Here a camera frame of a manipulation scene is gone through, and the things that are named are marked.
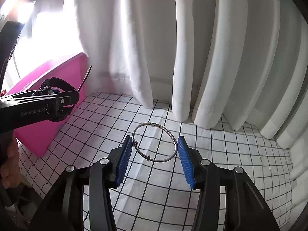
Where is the person's left hand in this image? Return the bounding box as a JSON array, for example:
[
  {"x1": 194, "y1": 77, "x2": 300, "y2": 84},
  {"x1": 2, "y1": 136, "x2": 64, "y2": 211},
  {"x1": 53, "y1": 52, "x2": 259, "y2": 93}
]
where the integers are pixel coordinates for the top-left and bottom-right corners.
[{"x1": 1, "y1": 135, "x2": 21, "y2": 189}]

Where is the silver bangle bracelet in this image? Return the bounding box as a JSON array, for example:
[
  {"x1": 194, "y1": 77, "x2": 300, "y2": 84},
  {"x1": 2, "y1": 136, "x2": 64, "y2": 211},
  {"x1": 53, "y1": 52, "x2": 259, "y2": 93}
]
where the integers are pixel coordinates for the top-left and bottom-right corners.
[{"x1": 132, "y1": 122, "x2": 178, "y2": 163}]

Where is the white curtain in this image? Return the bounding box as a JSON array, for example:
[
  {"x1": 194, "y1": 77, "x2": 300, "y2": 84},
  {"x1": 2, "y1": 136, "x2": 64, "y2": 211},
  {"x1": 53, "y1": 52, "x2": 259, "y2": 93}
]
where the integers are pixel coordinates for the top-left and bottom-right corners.
[{"x1": 1, "y1": 0, "x2": 307, "y2": 205}]

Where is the black leather watch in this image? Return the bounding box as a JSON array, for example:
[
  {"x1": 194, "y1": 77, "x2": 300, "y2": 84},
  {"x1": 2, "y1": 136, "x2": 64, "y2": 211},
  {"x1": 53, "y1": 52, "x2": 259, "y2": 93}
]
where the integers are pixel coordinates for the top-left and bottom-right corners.
[{"x1": 39, "y1": 65, "x2": 92, "y2": 123}]

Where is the pink plastic storage box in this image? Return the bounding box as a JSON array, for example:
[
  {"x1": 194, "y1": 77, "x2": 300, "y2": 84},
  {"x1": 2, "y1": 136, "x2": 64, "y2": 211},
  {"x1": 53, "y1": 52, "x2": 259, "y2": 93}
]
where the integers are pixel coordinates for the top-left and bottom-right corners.
[{"x1": 7, "y1": 52, "x2": 88, "y2": 157}]

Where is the white black grid bedsheet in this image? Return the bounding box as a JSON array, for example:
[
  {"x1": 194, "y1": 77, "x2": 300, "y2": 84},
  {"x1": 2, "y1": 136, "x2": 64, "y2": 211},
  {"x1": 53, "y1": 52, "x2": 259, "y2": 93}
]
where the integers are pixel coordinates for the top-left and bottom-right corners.
[{"x1": 18, "y1": 93, "x2": 295, "y2": 230}]

